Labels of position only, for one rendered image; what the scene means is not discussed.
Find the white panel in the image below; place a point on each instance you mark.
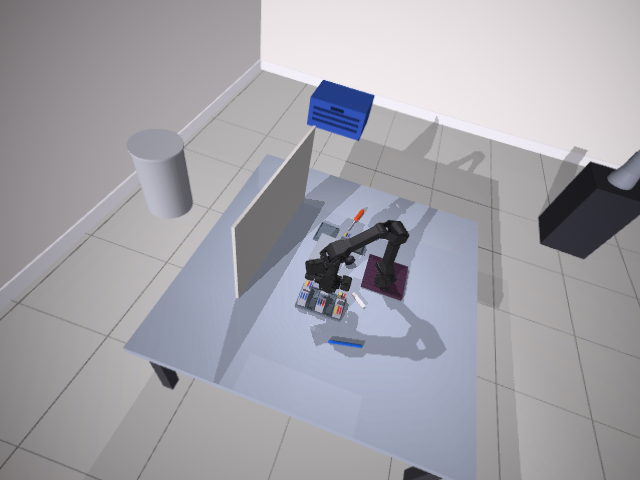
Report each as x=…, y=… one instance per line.
x=258, y=228

